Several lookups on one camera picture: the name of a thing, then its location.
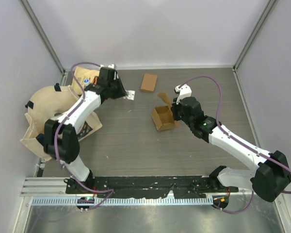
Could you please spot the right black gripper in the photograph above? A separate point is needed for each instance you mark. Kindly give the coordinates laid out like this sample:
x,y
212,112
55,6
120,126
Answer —
x,y
174,108

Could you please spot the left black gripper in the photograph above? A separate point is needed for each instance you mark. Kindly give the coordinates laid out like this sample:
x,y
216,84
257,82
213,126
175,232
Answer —
x,y
122,92

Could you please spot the small white tag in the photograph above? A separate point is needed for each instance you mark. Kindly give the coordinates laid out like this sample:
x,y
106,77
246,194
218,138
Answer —
x,y
130,95

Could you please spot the large cardboard box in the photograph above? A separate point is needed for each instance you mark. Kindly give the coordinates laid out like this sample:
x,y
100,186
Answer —
x,y
162,115

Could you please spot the small cardboard box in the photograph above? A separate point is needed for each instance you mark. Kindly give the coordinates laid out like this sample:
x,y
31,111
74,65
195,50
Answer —
x,y
148,83

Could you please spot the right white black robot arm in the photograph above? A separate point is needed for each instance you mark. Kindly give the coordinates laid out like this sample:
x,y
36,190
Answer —
x,y
266,174

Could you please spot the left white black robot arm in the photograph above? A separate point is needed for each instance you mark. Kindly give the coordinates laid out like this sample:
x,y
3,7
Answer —
x,y
61,134

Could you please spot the clear plastic water bottle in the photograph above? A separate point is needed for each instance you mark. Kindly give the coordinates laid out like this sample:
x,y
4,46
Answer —
x,y
86,82

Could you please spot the beige orange snack bag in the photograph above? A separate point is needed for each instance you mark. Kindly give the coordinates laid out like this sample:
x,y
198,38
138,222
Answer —
x,y
81,74

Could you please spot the beige canvas tote bag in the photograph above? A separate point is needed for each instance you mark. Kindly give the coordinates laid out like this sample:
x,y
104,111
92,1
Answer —
x,y
43,105

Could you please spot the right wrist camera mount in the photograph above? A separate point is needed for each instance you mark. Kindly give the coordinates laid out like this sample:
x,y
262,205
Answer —
x,y
182,91

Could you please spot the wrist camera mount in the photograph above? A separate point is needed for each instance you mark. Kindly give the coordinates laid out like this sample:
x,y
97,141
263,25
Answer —
x,y
110,66
182,91

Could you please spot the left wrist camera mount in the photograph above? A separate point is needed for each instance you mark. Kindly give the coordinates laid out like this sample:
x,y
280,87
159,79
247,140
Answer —
x,y
110,66

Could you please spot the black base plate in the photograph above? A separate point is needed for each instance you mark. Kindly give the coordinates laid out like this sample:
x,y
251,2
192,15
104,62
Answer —
x,y
155,187

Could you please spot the left aluminium frame post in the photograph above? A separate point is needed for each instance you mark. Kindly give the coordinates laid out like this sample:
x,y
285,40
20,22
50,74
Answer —
x,y
41,33

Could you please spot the aluminium frame post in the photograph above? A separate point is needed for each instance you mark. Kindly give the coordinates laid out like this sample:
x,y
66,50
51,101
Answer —
x,y
41,33
269,7

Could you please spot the white slotted cable duct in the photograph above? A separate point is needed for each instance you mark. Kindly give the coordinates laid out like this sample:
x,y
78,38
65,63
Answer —
x,y
83,201

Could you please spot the right aluminium frame post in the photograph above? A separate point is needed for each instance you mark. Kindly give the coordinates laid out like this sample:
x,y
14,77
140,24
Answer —
x,y
269,7

